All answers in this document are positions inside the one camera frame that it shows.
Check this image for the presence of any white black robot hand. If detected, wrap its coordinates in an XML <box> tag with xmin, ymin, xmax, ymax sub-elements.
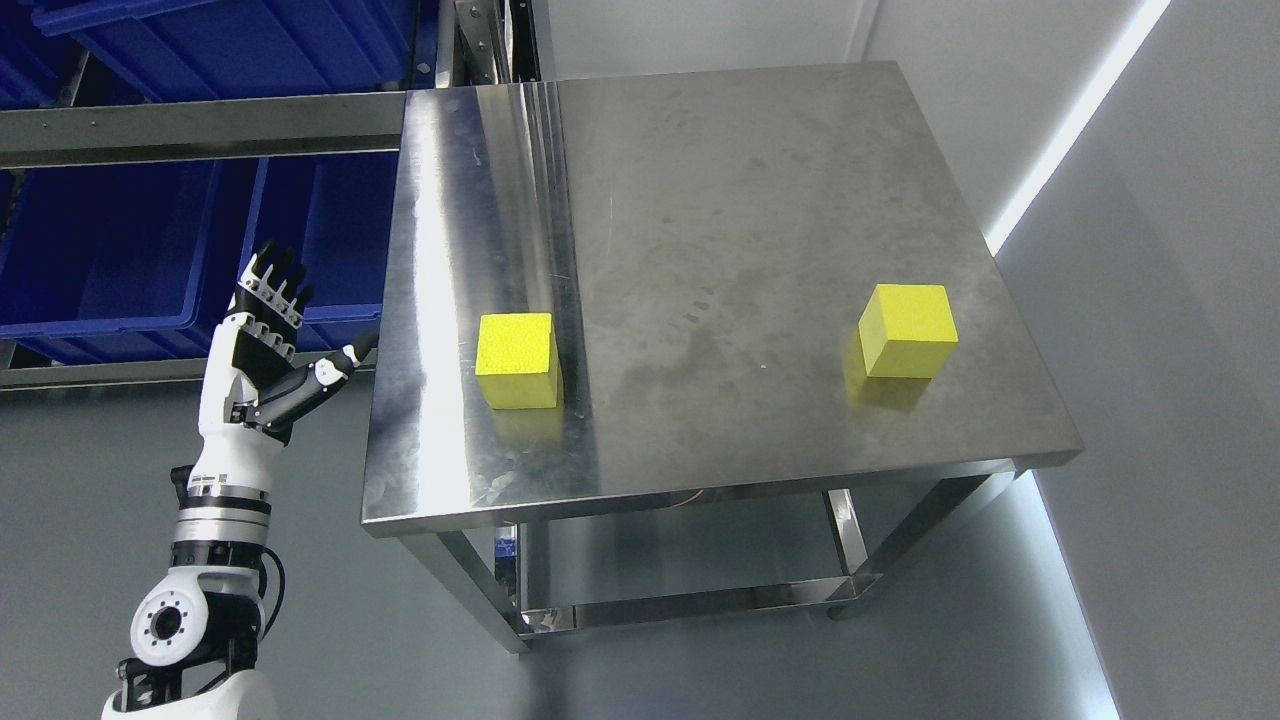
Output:
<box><xmin>191</xmin><ymin>240</ymin><xmax>379</xmax><ymax>486</ymax></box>

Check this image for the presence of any yellow foam block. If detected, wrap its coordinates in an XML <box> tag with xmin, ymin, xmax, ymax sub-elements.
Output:
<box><xmin>858</xmin><ymin>283</ymin><xmax>959</xmax><ymax>380</ymax></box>
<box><xmin>474</xmin><ymin>313</ymin><xmax>561</xmax><ymax>411</ymax></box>

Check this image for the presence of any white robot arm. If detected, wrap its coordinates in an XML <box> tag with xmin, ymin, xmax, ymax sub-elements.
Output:
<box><xmin>101</xmin><ymin>465</ymin><xmax>279</xmax><ymax>719</ymax></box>

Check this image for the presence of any steel shelf rack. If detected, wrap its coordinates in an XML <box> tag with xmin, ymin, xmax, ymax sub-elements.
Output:
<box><xmin>0</xmin><ymin>0</ymin><xmax>547</xmax><ymax>391</ymax></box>

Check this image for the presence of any blue plastic bin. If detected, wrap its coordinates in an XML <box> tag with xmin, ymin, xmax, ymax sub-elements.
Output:
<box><xmin>1</xmin><ymin>152</ymin><xmax>399</xmax><ymax>365</ymax></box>
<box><xmin>29</xmin><ymin>1</ymin><xmax>425</xmax><ymax>102</ymax></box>

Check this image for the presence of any blue plastic bin upper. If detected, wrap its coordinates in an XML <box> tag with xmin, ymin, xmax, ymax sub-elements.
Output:
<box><xmin>29</xmin><ymin>1</ymin><xmax>425</xmax><ymax>102</ymax></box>

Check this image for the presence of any stainless steel table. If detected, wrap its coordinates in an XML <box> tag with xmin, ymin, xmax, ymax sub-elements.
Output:
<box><xmin>361</xmin><ymin>61</ymin><xmax>1083</xmax><ymax>652</ymax></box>

